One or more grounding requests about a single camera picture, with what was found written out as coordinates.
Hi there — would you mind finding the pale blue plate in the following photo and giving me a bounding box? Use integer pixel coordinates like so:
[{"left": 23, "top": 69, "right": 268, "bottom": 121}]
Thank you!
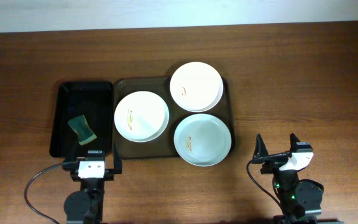
[{"left": 173, "top": 113, "right": 233, "bottom": 167}]

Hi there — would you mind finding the green yellow sponge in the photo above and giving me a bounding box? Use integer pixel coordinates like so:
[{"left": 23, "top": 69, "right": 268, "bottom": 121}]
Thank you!
[{"left": 68, "top": 115, "right": 97, "bottom": 146}]

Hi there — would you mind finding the white plate top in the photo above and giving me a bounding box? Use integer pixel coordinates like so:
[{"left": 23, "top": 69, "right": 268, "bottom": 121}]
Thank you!
[{"left": 170, "top": 62, "right": 224, "bottom": 113}]

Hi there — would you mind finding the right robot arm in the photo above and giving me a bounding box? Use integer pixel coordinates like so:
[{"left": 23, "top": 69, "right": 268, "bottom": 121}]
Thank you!
[{"left": 246, "top": 133, "right": 324, "bottom": 224}]

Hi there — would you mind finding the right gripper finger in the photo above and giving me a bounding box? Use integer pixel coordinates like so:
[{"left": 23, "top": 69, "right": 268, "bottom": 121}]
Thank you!
[
  {"left": 290, "top": 133, "right": 300, "bottom": 152},
  {"left": 252, "top": 134, "right": 269, "bottom": 161}
]

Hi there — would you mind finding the brown plastic serving tray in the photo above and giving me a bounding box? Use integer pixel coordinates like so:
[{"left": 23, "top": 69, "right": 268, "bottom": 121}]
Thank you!
[{"left": 112, "top": 77, "right": 236, "bottom": 160}]

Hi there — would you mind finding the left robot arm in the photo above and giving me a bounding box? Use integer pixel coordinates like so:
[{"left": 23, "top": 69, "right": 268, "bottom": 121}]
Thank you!
[{"left": 63, "top": 142, "right": 122, "bottom": 223}]

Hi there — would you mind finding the black rectangular tray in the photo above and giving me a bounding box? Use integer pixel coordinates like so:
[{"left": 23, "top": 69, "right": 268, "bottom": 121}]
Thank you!
[{"left": 49, "top": 81, "right": 114, "bottom": 157}]

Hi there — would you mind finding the white plate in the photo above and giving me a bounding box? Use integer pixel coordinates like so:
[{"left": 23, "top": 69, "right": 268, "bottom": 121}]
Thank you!
[
  {"left": 170, "top": 62, "right": 224, "bottom": 113},
  {"left": 114, "top": 91, "right": 170, "bottom": 142}
]

